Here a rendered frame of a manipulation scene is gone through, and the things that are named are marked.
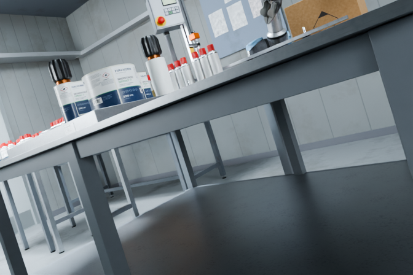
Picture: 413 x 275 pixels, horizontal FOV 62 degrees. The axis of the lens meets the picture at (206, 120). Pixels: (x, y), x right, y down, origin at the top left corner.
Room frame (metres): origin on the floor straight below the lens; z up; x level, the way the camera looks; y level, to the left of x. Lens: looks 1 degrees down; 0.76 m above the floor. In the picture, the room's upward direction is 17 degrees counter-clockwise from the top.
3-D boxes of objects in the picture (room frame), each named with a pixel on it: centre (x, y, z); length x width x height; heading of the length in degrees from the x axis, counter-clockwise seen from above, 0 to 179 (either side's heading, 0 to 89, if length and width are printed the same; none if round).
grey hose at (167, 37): (2.02, 0.07, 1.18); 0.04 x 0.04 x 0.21
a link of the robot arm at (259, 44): (2.10, -0.42, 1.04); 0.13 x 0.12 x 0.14; 85
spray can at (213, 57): (1.72, -0.13, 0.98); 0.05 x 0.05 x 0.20
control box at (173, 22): (1.97, 0.04, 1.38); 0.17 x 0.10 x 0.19; 104
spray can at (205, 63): (1.75, -0.09, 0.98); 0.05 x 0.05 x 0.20
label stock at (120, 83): (1.31, 0.30, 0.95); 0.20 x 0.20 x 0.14
